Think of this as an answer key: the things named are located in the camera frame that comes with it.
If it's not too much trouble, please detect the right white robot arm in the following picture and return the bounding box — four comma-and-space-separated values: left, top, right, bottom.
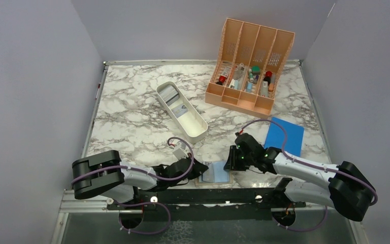
224, 133, 377, 222

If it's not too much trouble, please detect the stack of cards in tray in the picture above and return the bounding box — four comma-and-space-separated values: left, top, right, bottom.
158, 84, 188, 118

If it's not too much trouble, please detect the red capped black bottle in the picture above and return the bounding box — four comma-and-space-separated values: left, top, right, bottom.
215, 76, 227, 85

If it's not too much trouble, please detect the green capped bottle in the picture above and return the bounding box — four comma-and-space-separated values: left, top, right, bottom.
251, 66, 261, 75

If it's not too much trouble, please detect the blue flat board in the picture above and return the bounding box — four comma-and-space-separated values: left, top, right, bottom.
264, 117, 305, 157

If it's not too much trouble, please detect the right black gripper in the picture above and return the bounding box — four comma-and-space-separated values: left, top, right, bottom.
223, 145, 255, 171

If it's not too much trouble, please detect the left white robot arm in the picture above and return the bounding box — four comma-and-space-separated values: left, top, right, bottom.
71, 150, 208, 209

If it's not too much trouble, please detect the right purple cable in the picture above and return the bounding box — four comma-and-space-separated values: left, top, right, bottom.
237, 119, 379, 233

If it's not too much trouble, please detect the red capped bottle right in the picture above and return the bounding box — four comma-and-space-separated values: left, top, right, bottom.
263, 71, 273, 85

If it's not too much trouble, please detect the white oblong plastic tray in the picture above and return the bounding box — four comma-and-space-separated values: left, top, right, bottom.
156, 81, 208, 144

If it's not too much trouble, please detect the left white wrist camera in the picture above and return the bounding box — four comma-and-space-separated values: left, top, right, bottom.
173, 142, 190, 160

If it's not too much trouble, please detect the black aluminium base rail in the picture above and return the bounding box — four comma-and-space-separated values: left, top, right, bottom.
59, 187, 337, 223

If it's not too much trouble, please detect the peach plastic desk organizer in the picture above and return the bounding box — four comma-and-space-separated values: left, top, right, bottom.
205, 18, 295, 118

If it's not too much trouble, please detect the orange marker pen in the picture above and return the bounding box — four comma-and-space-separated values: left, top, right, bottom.
268, 74, 276, 92

